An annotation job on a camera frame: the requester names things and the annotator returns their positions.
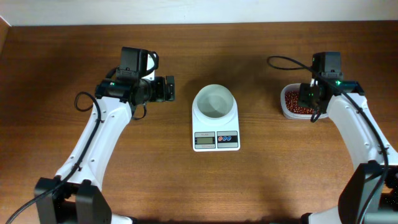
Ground white digital kitchen scale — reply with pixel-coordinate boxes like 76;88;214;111
192;99;241;152

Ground white round bowl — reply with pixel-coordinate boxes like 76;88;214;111
193;84;234;119

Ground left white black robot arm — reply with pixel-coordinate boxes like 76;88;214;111
34;47;175;223

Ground clear plastic bean container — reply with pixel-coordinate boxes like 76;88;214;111
280;83;314;120

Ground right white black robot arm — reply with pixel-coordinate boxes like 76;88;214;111
298;52;397;223

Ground red beans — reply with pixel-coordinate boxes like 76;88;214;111
284;91;313;114

